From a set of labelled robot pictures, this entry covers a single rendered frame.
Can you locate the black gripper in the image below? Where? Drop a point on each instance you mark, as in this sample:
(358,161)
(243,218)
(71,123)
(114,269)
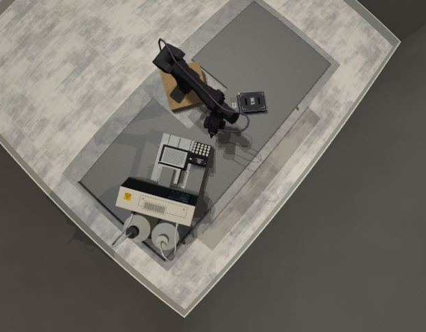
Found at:
(206,125)

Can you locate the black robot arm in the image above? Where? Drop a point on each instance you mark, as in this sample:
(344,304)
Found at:
(185,75)

